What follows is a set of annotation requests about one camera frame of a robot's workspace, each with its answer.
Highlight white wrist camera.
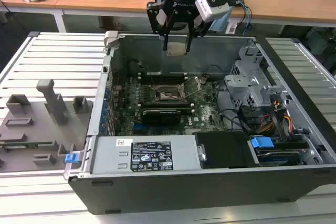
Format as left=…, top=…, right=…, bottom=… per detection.
left=195, top=0, right=231, bottom=23

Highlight yellow and red wires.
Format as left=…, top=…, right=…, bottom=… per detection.
left=258, top=99, right=293, bottom=134

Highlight CPU with silver top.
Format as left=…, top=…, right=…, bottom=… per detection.
left=166, top=41, right=188, bottom=57

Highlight wooden desk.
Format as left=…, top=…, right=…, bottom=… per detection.
left=0, top=0, right=336, bottom=29

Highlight metal socket cover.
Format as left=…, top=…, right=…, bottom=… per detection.
left=180, top=76, right=208, bottom=98

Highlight black plastic shroud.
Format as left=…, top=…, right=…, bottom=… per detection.
left=195, top=131, right=260, bottom=169

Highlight black graphics card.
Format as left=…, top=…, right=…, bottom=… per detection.
left=141, top=108, right=182, bottom=126

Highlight green RAM stick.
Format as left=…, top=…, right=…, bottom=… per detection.
left=0, top=142, right=53, bottom=148

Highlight black RAM slot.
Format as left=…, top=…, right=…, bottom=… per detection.
left=138, top=73, right=186, bottom=84
left=140, top=102, right=194, bottom=111

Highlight green motherboard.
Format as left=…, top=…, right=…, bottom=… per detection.
left=110, top=76, right=229, bottom=137

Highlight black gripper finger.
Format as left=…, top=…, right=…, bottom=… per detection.
left=146, top=1, right=169, bottom=51
left=185, top=14, right=208, bottom=52

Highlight brown cardboard box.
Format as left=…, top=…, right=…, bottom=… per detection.
left=99, top=15, right=123, bottom=30

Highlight blue case latch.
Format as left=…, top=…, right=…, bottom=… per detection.
left=65, top=153, right=79, bottom=164

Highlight blue cable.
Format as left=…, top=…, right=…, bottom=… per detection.
left=236, top=0, right=254, bottom=35

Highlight silver power supply unit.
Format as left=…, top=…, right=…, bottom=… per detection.
left=90, top=134, right=203, bottom=175

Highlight grey case handle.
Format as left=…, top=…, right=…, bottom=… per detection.
left=104, top=31, right=120, bottom=49

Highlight pale blue teach pendant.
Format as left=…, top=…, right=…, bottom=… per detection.
left=209, top=6, right=233, bottom=33

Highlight hard disk in blue carrier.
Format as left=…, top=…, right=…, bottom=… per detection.
left=249, top=135, right=307, bottom=167

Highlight CPU socket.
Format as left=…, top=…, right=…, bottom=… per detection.
left=153, top=83, right=190, bottom=104

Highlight silver drive cage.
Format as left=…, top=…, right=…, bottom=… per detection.
left=224, top=45, right=292, bottom=109

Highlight grey parts rack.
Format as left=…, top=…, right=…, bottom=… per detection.
left=0, top=78, right=95, bottom=175

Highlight black open PC case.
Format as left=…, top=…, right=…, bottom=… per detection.
left=64, top=31, right=336, bottom=216

